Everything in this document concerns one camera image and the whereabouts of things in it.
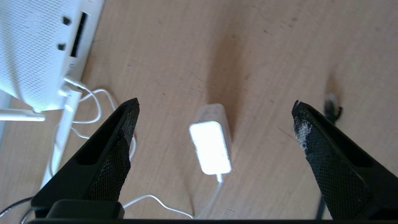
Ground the white power adapter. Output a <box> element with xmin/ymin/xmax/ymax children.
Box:
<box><xmin>189</xmin><ymin>103</ymin><xmax>233</xmax><ymax>175</ymax></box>

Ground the long black cable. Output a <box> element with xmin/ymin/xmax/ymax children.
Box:
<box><xmin>0</xmin><ymin>196</ymin><xmax>33</xmax><ymax>223</ymax></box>

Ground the white router with antennas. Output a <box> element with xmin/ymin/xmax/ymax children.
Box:
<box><xmin>0</xmin><ymin>0</ymin><xmax>104</xmax><ymax>187</ymax></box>

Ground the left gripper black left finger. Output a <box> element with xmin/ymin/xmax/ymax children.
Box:
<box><xmin>31</xmin><ymin>98</ymin><xmax>140</xmax><ymax>218</ymax></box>

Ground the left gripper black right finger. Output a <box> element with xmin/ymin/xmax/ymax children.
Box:
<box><xmin>292</xmin><ymin>100</ymin><xmax>398</xmax><ymax>220</ymax></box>

